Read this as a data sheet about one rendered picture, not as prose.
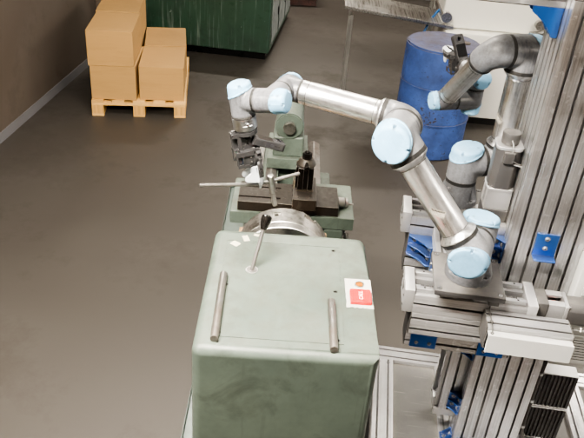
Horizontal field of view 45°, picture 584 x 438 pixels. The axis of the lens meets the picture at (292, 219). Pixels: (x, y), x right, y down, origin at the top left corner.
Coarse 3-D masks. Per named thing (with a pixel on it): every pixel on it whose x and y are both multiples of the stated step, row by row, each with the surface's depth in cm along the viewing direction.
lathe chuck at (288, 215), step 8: (280, 208) 240; (256, 216) 241; (272, 216) 236; (280, 216) 236; (288, 216) 236; (296, 216) 237; (304, 216) 239; (248, 224) 241; (256, 224) 236; (304, 224) 235; (312, 224) 239; (320, 232) 240
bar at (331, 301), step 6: (330, 300) 193; (330, 306) 190; (330, 312) 188; (330, 318) 186; (330, 324) 184; (330, 330) 182; (336, 330) 183; (330, 336) 180; (336, 336) 180; (330, 342) 178; (336, 342) 178; (330, 348) 177; (336, 348) 177
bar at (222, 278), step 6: (222, 270) 201; (222, 276) 198; (222, 282) 196; (222, 288) 194; (216, 294) 192; (222, 294) 192; (216, 300) 189; (222, 300) 190; (216, 306) 187; (222, 306) 188; (216, 312) 185; (216, 318) 182; (216, 324) 180; (216, 330) 179; (210, 336) 177; (216, 336) 177
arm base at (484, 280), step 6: (444, 270) 228; (450, 270) 224; (450, 276) 224; (456, 276) 222; (480, 276) 220; (486, 276) 223; (456, 282) 223; (462, 282) 221; (468, 282) 221; (474, 282) 220; (480, 282) 221; (486, 282) 222; (474, 288) 222
